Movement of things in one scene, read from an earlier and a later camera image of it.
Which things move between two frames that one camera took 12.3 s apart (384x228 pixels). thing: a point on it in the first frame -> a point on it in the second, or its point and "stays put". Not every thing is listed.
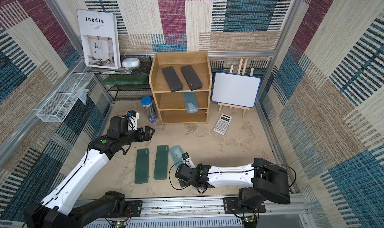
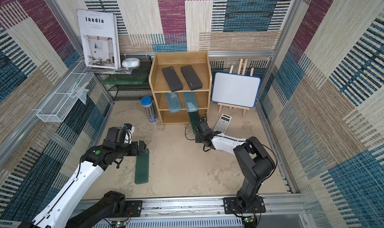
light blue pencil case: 176,152 -> 173,102
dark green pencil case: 142,166 stays put
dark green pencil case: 161,163 -> 194,119
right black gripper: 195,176 -> 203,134
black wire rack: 133,82 stays put
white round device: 131,62 stays put
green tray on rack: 125,79 stays put
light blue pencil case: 191,102 stays put
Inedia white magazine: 99,34 stays put
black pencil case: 191,77 stays put
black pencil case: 172,79 stays put
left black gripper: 148,135 -> 135,151
